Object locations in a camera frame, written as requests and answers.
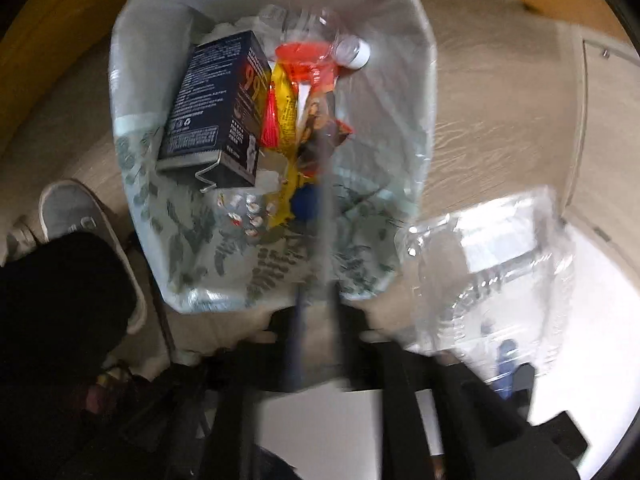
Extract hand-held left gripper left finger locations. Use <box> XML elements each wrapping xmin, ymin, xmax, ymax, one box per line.
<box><xmin>200</xmin><ymin>280</ymin><xmax>308</xmax><ymax>480</ymax></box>

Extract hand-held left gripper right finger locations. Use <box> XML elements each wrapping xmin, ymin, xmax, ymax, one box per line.
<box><xmin>327</xmin><ymin>275</ymin><xmax>588</xmax><ymax>480</ymax></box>

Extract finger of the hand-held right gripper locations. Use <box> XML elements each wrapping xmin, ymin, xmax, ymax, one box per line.
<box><xmin>492</xmin><ymin>338</ymin><xmax>536</xmax><ymax>413</ymax></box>

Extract clear plastic packaging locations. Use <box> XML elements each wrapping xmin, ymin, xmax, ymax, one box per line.
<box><xmin>395</xmin><ymin>185</ymin><xmax>576</xmax><ymax>386</ymax></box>

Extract capsule blister pack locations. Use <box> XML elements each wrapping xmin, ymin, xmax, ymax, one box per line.
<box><xmin>217</xmin><ymin>192</ymin><xmax>276</xmax><ymax>238</ymax></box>

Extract brown snack packet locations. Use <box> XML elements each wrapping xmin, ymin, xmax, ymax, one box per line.
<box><xmin>295</xmin><ymin>95</ymin><xmax>353</xmax><ymax>181</ymax></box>

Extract yellow snack packet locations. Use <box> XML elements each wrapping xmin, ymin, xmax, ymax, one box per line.
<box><xmin>260</xmin><ymin>60</ymin><xmax>311</xmax><ymax>228</ymax></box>

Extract dark blue box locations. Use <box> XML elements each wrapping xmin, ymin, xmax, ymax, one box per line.
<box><xmin>156</xmin><ymin>30</ymin><xmax>273</xmax><ymax>188</ymax></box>

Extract white bin with patterned bag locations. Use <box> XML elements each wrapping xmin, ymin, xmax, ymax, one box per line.
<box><xmin>109</xmin><ymin>0</ymin><xmax>438</xmax><ymax>315</ymax></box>

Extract crushed clear plastic bottle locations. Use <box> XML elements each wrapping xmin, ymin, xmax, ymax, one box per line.
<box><xmin>260</xmin><ymin>4</ymin><xmax>372</xmax><ymax>70</ymax></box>

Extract person's legs in black pants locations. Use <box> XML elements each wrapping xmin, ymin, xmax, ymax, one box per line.
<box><xmin>0</xmin><ymin>232</ymin><xmax>138</xmax><ymax>480</ymax></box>

